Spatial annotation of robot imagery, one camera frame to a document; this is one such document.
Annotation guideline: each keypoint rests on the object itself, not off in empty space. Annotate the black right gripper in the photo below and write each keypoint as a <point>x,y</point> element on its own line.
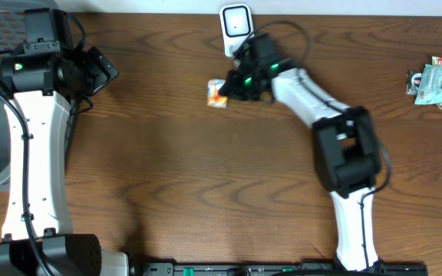
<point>231,87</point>

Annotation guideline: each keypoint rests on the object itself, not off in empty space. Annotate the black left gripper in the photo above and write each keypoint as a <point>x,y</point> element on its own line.
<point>100,75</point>

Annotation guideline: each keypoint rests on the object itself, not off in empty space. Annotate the orange tissue packet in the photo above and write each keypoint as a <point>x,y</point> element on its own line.
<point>214,98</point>

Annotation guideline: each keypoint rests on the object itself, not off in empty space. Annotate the teal plastic-wrapped packet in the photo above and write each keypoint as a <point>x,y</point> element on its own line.
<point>430,91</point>

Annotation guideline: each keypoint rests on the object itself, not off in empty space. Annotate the black-white right robot arm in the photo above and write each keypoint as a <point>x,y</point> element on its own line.
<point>344,146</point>

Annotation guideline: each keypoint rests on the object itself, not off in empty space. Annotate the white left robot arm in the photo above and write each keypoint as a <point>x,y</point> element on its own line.
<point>42,84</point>

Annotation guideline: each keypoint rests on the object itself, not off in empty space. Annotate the white barcode scanner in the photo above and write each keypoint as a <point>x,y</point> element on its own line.
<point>236,23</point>

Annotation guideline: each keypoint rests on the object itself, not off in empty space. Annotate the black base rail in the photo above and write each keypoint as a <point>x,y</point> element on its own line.
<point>315,268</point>

